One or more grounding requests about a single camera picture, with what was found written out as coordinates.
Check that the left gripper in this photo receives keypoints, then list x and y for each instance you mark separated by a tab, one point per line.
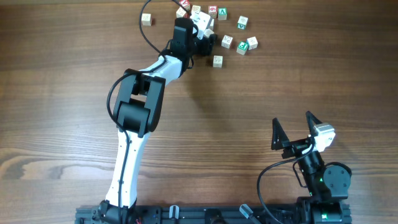
205	45

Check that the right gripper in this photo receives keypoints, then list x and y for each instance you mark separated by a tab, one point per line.
296	147

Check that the wooden picture block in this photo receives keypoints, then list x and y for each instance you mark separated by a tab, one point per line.
226	41

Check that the blue edged wooden block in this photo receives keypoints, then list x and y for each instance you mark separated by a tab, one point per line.
252	43

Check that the blue P wooden block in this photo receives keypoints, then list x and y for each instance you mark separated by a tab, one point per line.
207	33

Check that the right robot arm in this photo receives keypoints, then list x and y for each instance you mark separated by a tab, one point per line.
327	183

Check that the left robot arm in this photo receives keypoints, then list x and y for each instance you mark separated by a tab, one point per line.
138	106

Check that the plain wooden block centre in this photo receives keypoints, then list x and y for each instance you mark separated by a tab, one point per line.
211	27

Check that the plain wooden block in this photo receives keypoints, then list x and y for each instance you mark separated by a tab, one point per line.
211	27
146	19

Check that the wooden block lowest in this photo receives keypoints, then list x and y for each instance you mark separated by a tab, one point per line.
217	61

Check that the green A block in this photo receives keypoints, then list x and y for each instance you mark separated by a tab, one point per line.
222	13

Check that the red 9 block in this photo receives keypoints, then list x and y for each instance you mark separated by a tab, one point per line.
213	11

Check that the green E block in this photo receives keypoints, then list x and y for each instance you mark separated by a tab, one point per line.
242	48

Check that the blue X block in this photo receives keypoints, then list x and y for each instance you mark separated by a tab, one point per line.
196	9

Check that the green V block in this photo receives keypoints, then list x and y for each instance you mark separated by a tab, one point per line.
242	22

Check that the red edged wooden block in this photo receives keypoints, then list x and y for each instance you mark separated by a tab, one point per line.
181	12

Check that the red letter block top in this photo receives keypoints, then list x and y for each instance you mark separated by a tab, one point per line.
185	4

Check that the plain wooden block far left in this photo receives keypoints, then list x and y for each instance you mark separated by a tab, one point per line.
146	19

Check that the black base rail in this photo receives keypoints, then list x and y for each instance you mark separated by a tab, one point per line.
285	213

